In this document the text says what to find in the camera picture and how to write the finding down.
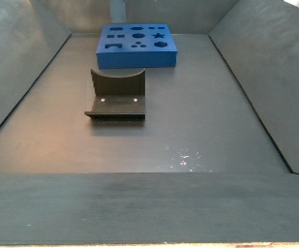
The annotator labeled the light blue rectangular block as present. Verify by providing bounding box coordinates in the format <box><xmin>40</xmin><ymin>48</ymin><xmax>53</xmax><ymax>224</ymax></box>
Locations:
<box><xmin>108</xmin><ymin>0</ymin><xmax>125</xmax><ymax>23</ymax></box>

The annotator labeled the black curved fixture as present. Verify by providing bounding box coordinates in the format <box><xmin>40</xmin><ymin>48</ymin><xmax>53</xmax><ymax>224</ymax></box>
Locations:
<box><xmin>84</xmin><ymin>70</ymin><xmax>145</xmax><ymax>119</ymax></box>

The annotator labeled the blue foam shape board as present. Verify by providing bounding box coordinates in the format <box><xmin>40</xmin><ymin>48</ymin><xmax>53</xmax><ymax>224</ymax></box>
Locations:
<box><xmin>96</xmin><ymin>23</ymin><xmax>177</xmax><ymax>69</ymax></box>

